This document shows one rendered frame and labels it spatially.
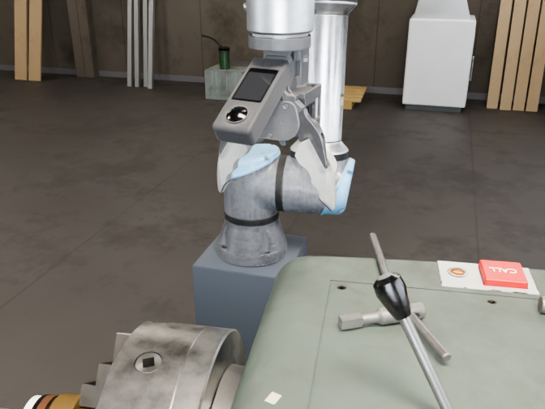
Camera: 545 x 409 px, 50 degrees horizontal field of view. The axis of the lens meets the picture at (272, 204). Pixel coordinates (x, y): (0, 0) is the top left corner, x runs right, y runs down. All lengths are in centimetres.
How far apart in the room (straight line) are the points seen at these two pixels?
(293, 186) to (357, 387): 55
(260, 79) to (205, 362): 35
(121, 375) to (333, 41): 69
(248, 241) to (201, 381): 52
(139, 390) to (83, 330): 233
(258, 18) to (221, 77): 673
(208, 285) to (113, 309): 196
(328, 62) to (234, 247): 41
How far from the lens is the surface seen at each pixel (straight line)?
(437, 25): 694
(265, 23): 65
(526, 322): 84
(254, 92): 64
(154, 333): 80
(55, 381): 279
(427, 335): 75
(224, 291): 123
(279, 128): 67
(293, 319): 78
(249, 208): 117
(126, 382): 75
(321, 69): 112
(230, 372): 81
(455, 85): 704
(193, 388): 73
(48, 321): 319
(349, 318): 76
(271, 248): 122
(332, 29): 112
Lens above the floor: 170
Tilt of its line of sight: 23 degrees down
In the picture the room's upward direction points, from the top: straight up
